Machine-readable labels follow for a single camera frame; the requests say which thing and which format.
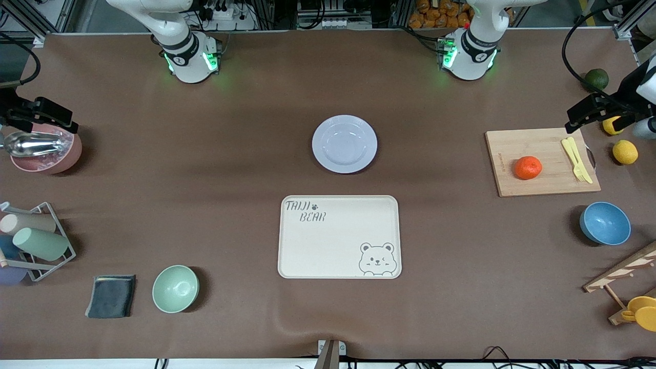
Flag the orange fruit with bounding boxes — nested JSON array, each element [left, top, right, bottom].
[[514, 156, 543, 180]]

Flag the pale lavender plate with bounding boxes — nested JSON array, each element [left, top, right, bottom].
[[312, 115, 378, 174]]

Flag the silver metal scoop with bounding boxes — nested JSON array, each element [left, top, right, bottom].
[[0, 131, 67, 158]]

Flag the clear ice cubes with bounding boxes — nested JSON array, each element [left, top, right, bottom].
[[49, 128, 73, 154]]

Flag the dark green lime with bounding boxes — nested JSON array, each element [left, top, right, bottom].
[[584, 68, 610, 93]]

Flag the yellow plastic fork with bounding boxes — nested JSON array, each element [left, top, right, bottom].
[[561, 138, 586, 181]]

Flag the pink bowl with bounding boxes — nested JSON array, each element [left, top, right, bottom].
[[10, 123, 83, 175]]

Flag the yellow plastic knife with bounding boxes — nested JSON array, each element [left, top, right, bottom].
[[567, 137, 594, 184]]

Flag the wooden cutting board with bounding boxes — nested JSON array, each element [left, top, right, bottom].
[[485, 127, 602, 198]]

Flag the beige cup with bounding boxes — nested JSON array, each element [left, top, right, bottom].
[[0, 213, 57, 235]]

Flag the blue bowl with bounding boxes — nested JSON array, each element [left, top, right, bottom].
[[579, 201, 632, 246]]

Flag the mint green cup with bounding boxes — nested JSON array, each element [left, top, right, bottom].
[[12, 227, 70, 261]]

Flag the blue cup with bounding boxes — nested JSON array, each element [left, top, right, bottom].
[[0, 235, 21, 260]]

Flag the wooden peg dish rack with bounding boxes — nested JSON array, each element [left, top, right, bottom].
[[583, 241, 656, 326]]

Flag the purple cup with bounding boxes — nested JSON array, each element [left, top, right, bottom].
[[0, 265, 29, 285]]

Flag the pile of orange fruits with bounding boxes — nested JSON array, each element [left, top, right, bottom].
[[409, 0, 475, 30]]

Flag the dark grey cloth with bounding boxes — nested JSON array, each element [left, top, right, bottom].
[[85, 275, 137, 319]]

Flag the white power strip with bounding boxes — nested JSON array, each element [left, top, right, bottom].
[[202, 0, 257, 31]]

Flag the yellow round dish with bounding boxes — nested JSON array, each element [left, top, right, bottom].
[[634, 306, 656, 333]]

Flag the mint green bowl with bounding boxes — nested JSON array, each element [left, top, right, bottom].
[[152, 264, 200, 314]]

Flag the cream tray with bear print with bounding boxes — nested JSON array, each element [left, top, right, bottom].
[[277, 195, 402, 280]]

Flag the aluminium frame strut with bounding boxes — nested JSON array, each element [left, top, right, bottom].
[[0, 0, 77, 48], [612, 0, 656, 40]]

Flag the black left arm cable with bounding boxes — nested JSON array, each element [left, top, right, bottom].
[[562, 0, 639, 111]]

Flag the grey wire cup rack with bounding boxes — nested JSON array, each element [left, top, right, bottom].
[[0, 201, 77, 282]]

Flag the yellow cup with handle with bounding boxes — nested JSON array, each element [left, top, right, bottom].
[[621, 296, 656, 322]]

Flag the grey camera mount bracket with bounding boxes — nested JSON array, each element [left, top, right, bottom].
[[314, 339, 347, 369]]

